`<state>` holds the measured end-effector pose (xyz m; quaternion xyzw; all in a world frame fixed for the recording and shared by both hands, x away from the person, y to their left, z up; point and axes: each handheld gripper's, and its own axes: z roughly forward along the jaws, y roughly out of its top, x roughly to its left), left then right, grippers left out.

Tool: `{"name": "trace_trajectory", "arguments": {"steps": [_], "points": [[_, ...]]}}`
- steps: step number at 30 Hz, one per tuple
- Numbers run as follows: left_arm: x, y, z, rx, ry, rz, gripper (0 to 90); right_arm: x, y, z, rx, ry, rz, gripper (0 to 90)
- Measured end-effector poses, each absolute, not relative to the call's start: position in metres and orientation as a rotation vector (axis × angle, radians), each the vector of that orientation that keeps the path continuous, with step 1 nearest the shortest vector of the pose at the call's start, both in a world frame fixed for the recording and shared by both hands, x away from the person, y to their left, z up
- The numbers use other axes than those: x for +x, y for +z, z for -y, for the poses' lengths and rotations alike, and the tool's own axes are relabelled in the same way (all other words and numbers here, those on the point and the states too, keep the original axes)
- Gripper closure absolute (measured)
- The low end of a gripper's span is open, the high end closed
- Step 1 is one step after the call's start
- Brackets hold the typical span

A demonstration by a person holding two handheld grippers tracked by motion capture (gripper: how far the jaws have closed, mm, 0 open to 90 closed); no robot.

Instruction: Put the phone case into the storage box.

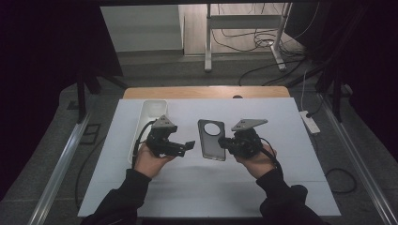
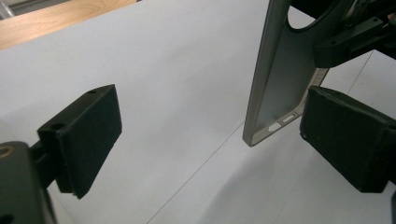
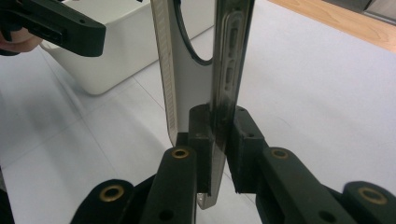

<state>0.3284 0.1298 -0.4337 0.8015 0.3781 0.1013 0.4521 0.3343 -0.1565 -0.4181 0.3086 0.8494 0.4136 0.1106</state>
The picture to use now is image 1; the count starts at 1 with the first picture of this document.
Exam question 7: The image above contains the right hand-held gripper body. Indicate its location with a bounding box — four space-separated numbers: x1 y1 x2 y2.
225 118 269 159

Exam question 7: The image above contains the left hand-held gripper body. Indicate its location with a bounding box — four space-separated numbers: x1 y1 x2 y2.
145 114 186 158

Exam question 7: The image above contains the white power strip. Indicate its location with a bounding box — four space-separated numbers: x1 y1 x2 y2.
298 110 322 136

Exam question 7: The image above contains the person's right hand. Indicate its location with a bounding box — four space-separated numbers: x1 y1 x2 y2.
234 143 279 180

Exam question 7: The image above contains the grey translucent phone case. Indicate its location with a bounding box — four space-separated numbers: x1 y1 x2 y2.
197 118 227 162

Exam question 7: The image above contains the person's left hand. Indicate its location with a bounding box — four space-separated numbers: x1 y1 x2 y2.
133 142 176 180

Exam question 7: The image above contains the black curtain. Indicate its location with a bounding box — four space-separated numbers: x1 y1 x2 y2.
0 0 124 201
284 0 398 154

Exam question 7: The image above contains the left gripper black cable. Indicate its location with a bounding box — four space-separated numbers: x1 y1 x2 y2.
130 119 158 171

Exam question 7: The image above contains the aluminium rail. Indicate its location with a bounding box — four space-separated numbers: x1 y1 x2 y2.
27 112 92 225
318 93 398 225

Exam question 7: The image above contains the wooden table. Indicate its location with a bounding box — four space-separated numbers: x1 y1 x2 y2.
122 85 291 100

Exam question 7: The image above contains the black floor cable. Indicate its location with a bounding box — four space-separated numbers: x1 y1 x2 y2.
324 167 358 194
74 136 107 211

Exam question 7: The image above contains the white metal desk frame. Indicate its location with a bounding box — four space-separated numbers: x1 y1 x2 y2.
204 3 293 73

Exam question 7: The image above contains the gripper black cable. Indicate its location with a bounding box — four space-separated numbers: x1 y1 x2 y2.
258 136 284 176
130 119 158 171

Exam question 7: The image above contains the white table sheet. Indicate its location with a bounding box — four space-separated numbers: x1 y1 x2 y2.
77 97 342 218

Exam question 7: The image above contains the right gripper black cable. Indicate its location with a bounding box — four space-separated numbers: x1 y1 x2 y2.
258 136 284 176

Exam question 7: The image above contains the white plastic bin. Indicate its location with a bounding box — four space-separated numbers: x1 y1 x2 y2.
127 98 169 165

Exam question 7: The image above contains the white cable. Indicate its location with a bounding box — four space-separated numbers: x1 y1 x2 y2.
299 68 310 113

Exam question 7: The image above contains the black stand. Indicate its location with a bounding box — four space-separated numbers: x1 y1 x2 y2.
75 69 102 124

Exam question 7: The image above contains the tangle of black cables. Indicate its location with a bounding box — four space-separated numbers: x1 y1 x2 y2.
211 3 323 87

